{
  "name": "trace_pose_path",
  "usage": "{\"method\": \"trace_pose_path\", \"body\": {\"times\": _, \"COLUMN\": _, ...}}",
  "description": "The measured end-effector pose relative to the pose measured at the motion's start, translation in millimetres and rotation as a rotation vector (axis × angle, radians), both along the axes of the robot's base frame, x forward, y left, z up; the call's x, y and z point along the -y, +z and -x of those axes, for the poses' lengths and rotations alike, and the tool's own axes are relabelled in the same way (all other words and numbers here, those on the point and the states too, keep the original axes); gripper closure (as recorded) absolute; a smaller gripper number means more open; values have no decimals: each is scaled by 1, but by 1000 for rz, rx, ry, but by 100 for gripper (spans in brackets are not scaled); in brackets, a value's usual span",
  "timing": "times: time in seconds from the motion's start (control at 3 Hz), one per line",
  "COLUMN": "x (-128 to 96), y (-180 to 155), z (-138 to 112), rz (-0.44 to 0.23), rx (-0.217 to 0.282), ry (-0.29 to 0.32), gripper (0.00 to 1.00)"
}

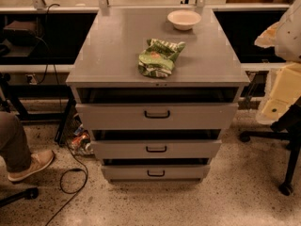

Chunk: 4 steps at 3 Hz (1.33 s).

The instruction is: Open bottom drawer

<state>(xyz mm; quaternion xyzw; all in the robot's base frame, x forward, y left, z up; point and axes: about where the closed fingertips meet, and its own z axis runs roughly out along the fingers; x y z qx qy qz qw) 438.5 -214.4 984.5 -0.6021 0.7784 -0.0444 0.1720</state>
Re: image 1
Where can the grey top drawer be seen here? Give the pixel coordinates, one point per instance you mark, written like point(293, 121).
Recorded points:
point(156, 116)

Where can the green chip bag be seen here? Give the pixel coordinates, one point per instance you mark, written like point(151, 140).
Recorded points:
point(158, 60)

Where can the dark box under bench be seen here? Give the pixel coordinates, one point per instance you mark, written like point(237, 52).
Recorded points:
point(22, 33)

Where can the black chair base left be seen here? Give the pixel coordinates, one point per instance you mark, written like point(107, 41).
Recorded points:
point(28, 194)

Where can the tan shoe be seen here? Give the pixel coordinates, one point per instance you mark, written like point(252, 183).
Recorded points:
point(39, 161)

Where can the grey drawer cabinet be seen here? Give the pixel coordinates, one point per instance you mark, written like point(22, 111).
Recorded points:
point(106, 72)

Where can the black office chair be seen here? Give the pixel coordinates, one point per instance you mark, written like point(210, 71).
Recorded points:
point(288, 127)

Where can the grey middle drawer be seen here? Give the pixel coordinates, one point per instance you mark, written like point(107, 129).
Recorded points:
point(138, 149)

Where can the black table leg frame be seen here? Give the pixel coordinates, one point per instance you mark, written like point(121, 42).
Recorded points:
point(17, 87)

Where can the crushed cans trash pile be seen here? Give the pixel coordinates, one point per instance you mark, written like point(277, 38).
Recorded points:
point(81, 143)

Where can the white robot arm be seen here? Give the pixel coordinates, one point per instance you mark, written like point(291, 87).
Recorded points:
point(283, 86)

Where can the grey bottom drawer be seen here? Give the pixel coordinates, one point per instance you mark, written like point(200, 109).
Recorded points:
point(159, 172)

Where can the white bowl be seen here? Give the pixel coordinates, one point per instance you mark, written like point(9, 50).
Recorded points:
point(184, 19)

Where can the person leg brown trousers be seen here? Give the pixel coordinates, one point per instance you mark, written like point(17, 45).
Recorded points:
point(13, 143)

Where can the grey drawer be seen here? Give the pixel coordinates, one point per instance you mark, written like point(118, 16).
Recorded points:
point(156, 116)
point(159, 172)
point(138, 149)

